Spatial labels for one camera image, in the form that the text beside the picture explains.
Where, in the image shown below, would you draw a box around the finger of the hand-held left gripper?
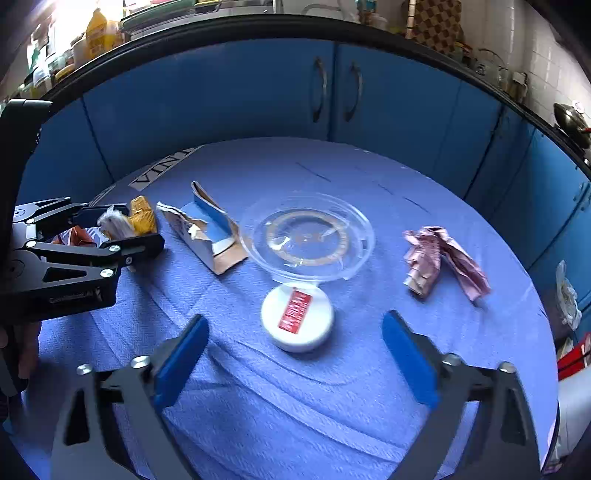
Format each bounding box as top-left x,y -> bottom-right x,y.
0,232 -> 165,296
11,196 -> 112,246

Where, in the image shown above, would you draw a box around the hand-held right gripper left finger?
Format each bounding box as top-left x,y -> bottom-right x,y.
50,314 -> 211,480

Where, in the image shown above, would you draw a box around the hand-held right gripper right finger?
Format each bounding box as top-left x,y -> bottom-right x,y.
381,310 -> 542,480

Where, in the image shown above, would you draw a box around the red orange wrapper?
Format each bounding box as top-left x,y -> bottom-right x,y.
48,225 -> 109,247

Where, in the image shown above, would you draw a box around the yellow wrapper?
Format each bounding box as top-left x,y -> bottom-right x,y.
97,195 -> 158,241

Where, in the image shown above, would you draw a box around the torn blue white carton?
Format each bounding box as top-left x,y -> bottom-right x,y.
157,181 -> 250,276

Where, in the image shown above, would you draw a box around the pink wrapper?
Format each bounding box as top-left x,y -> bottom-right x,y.
403,225 -> 491,303

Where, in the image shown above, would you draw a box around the white round container red label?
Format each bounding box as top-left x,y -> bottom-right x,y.
261,282 -> 334,354

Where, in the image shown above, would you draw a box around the clear plastic lid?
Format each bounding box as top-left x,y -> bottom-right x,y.
240,194 -> 376,283

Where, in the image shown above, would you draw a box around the person's left hand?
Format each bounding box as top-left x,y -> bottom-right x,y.
0,320 -> 42,395

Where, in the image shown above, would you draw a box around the blue printed tablecloth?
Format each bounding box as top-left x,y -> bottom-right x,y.
9,136 -> 561,480

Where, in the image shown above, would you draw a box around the blue base cabinets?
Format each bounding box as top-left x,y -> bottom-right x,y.
14,39 -> 591,296

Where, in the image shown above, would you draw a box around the white plastic bag liner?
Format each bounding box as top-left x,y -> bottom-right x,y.
555,260 -> 583,330

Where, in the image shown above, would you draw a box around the white appliance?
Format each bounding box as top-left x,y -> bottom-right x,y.
542,364 -> 591,472

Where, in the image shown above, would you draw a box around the yellow detergent bottle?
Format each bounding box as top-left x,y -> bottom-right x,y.
85,7 -> 116,58

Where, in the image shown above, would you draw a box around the black countertop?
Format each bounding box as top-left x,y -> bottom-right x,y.
28,11 -> 591,167

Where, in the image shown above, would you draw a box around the steel wok with lid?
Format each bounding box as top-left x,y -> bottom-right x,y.
553,102 -> 591,148

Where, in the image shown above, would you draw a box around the pale green kettle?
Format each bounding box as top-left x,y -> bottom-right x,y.
475,48 -> 509,81

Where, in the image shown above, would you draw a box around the checkered cutting board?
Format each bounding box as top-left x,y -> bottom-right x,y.
405,0 -> 465,54

